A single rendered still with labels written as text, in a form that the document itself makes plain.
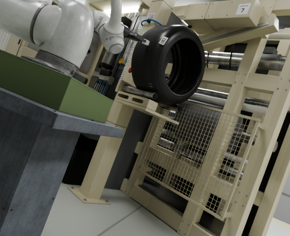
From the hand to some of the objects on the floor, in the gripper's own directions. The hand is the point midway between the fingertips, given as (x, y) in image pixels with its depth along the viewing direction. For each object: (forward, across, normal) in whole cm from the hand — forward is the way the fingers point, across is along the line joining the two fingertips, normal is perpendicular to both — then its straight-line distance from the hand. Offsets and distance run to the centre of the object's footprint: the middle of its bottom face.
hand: (144, 41), depth 171 cm
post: (+11, +33, +123) cm, 128 cm away
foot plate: (+12, +33, +123) cm, 128 cm away
